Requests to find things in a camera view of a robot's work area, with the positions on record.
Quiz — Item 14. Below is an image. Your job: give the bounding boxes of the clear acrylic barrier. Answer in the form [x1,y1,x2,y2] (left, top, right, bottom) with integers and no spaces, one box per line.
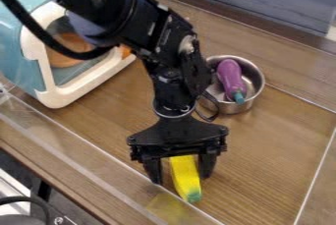
[0,88,222,225]

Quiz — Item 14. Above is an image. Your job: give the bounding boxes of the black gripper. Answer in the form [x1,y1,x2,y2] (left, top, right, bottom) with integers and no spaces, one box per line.
[125,100,230,185]

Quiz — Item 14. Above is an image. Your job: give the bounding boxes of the black cable bottom left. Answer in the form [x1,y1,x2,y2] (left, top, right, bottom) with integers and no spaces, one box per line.
[0,197,46,225]

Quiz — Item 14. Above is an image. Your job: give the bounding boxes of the blue toy microwave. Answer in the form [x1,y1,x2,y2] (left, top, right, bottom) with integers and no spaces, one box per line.
[0,0,134,108]

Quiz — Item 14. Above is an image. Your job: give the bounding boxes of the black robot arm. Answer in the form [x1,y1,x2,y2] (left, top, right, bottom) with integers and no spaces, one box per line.
[0,0,227,184]

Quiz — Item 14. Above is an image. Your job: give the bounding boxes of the yellow toy banana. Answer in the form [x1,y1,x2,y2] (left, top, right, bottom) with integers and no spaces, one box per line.
[169,155,202,202]

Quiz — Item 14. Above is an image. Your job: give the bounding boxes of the silver pot with wire handle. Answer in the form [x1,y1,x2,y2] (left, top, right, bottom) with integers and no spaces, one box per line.
[199,55,265,114]

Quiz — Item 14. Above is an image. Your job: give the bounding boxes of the orange microwave turntable plate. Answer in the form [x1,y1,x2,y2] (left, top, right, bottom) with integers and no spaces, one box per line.
[45,32,93,68]

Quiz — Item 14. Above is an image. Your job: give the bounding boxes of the purple toy eggplant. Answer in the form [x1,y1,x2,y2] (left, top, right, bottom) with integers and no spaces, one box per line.
[215,59,246,104]

